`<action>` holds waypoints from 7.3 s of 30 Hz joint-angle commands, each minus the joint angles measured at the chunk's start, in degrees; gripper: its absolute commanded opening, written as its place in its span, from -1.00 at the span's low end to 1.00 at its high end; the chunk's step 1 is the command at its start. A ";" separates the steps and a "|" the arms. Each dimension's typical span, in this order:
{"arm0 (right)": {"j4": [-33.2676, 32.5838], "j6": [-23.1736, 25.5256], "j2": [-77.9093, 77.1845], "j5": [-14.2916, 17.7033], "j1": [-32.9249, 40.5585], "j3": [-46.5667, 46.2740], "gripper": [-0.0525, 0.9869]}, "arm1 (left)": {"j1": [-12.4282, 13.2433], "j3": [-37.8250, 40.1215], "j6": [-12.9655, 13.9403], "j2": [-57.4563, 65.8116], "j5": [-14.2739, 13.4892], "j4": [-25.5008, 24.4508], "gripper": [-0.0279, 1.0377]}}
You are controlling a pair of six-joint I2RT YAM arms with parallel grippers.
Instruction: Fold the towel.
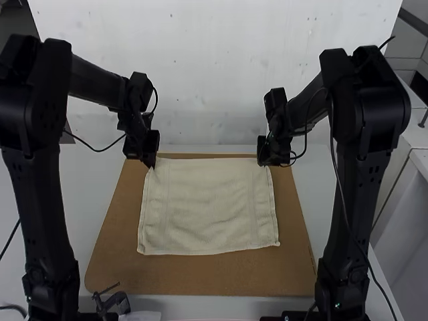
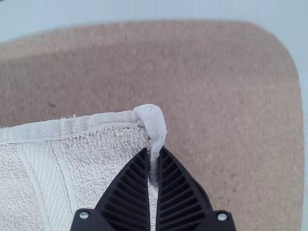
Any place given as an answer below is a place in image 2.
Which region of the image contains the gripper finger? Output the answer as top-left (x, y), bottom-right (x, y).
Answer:
top-left (154, 146), bottom-right (236, 231)
top-left (69, 147), bottom-right (151, 231)

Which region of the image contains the pale towel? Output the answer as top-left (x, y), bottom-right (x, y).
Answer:
top-left (0, 103), bottom-right (168, 231)

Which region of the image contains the cork mat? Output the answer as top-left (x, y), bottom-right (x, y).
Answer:
top-left (0, 20), bottom-right (305, 231)

